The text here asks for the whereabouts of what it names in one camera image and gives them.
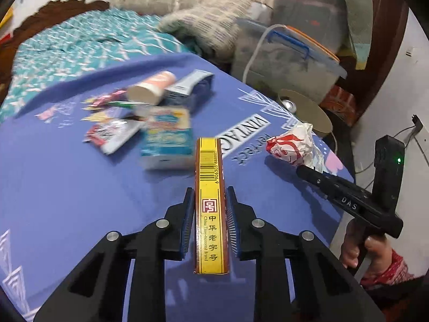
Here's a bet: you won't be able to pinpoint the dark blue toothpaste box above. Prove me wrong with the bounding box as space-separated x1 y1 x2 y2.
164 69 214 108

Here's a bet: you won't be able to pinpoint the red white snack wrapper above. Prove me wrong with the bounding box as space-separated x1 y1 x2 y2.
84 118 143 155

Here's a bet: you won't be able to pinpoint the person's right forearm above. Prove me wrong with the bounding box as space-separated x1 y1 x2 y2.
360 249 424 291

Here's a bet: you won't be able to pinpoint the clear storage box teal lid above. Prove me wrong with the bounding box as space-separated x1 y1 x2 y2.
273 0 347 52

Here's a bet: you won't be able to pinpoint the dark wooden door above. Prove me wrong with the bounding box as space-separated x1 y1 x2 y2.
335 0 410 123

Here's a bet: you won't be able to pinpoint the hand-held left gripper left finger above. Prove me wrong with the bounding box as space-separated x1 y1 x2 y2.
34 187 195 322

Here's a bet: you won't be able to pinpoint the green checkered cloth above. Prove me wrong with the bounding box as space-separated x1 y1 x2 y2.
332 0 374 71

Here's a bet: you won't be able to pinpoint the person's right hand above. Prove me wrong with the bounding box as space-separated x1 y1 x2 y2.
339 221 393 279

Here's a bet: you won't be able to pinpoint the light blue white carton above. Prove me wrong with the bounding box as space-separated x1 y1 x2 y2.
139 107 195 170

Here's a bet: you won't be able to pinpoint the red printed bag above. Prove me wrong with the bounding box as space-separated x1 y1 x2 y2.
322 85 356 126

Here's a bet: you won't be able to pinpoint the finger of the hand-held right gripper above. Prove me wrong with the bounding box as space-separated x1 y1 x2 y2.
296 164 339 197

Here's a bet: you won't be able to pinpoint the white cable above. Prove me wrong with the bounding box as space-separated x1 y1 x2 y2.
243 23 289 84

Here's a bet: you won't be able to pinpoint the black wall cable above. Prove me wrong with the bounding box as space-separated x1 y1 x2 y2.
355 114 429 173

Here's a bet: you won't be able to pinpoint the yellow brown carton box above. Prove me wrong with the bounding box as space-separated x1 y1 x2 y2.
194 137 231 275

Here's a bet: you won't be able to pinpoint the patterned grey pillow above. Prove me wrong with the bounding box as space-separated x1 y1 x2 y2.
157 0 265 61

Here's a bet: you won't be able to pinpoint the pink white paper cup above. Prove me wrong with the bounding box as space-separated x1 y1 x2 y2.
127 71 177 105

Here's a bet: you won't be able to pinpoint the red yellow snack wrapper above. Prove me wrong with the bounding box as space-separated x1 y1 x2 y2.
82 89 135 112

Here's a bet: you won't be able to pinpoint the clear storage box blue handle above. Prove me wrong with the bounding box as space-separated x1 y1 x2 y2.
231 18 347 98

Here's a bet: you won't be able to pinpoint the carved wooden headboard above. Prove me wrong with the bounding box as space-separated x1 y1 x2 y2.
0 0 111 94

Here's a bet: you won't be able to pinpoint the beige trash bin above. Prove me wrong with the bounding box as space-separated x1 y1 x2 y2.
278 89 333 138

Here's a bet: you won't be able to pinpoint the teal patterned bedspread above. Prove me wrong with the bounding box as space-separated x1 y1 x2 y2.
0 8 202 123

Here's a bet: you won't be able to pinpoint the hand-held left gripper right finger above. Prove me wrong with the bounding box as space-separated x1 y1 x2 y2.
225 186 386 322

